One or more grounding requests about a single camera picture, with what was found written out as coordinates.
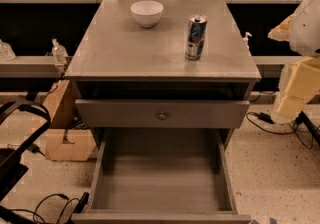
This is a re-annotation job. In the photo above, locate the white pump bottle right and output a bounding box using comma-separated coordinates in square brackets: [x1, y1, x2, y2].
[242, 32, 252, 49]

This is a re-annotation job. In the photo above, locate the black floor cables left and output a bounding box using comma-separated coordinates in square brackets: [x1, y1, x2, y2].
[0, 192, 90, 224]

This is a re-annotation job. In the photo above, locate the grey wooden drawer cabinet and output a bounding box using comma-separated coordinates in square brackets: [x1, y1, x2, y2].
[66, 0, 261, 142]

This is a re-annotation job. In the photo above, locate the blue silver redbull can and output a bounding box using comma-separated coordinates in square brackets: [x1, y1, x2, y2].
[185, 14, 207, 60]

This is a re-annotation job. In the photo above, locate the clear pump bottle left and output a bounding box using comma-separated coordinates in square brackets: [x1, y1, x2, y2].
[52, 38, 67, 64]

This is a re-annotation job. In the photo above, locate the grey upper drawer with knob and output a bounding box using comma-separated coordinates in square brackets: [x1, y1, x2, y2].
[76, 99, 249, 128]

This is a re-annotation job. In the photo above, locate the black power adapter with cable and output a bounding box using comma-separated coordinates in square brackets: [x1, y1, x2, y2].
[246, 112, 313, 149]

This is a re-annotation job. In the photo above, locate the white ceramic bowl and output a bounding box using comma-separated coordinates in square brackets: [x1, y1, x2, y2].
[130, 0, 164, 28]

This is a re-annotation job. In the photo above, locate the open grey lower drawer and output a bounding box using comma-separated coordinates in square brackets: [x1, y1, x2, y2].
[72, 128, 251, 224]

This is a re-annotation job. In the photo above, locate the brown cardboard box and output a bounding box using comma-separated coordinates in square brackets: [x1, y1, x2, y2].
[43, 80, 96, 161]

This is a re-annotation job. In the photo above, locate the clear bottle far left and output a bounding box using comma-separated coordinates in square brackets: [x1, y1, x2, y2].
[0, 40, 16, 60]

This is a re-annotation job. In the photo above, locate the black chair frame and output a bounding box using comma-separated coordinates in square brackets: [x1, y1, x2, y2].
[0, 100, 52, 202]

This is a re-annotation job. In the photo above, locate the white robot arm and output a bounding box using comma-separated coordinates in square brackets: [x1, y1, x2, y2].
[268, 0, 320, 124]

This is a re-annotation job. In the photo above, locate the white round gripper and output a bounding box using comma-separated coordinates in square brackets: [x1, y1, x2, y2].
[271, 57, 320, 124]

